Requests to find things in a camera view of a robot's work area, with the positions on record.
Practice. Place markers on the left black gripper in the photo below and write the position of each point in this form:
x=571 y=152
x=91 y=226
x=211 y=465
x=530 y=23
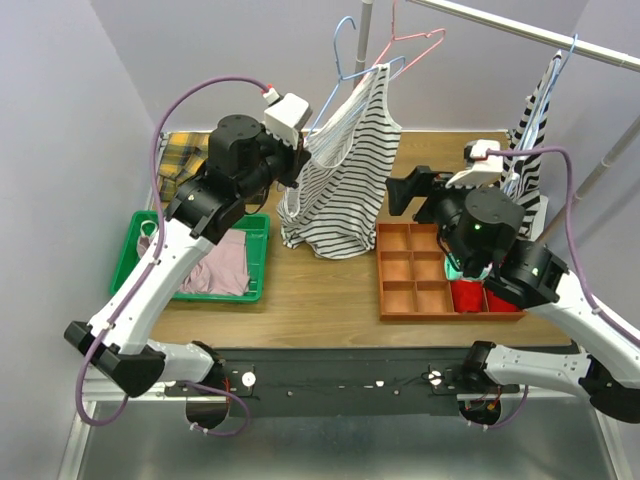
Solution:
x=292 y=163

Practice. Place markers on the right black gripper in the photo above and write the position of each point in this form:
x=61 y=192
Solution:
x=421 y=182

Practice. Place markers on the white black striped tank top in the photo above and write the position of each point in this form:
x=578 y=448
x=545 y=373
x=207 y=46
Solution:
x=341 y=189

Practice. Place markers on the blue wire hanger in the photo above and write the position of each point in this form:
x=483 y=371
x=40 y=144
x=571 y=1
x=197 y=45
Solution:
x=340 y=85

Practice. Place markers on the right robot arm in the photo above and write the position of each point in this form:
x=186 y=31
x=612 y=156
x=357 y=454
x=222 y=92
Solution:
x=477 y=227

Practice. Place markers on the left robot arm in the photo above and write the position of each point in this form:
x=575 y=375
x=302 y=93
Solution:
x=245 y=157

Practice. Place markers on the wide striped hung tank top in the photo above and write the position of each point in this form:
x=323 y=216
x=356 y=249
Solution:
x=530 y=194

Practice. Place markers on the blue hanger holding top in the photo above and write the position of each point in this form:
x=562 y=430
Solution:
x=530 y=128

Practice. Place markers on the green plastic tray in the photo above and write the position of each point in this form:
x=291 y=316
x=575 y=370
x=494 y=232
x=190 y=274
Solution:
x=257 y=229

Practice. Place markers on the mint green sock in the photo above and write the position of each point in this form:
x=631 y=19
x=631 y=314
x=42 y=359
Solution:
x=453 y=271

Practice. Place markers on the brown wooden compartment box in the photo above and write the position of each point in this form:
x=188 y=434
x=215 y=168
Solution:
x=413 y=288

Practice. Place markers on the yellow plaid shirt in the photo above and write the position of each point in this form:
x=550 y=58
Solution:
x=183 y=155

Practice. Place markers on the red cloth left compartment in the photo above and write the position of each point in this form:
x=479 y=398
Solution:
x=467 y=296

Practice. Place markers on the red cloth compartment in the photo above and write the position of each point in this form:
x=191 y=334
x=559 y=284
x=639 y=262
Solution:
x=498 y=305
x=467 y=296

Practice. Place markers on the mauve pink garment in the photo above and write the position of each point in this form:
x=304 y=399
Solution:
x=223 y=271

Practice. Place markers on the red cloth right compartment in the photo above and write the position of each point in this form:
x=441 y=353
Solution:
x=498 y=305

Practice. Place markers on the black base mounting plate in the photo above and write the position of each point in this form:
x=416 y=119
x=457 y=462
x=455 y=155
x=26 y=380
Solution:
x=344 y=381

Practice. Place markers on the metal clothes rack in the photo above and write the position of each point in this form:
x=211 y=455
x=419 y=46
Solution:
x=594 y=114

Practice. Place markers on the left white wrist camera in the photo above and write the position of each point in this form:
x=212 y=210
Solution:
x=285 y=116

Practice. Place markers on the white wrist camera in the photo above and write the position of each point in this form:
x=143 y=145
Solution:
x=481 y=168
x=285 y=116

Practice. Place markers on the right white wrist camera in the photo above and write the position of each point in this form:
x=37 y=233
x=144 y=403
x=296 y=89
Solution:
x=481 y=168

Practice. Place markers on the pink wire hanger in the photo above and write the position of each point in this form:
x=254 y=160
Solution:
x=429 y=40

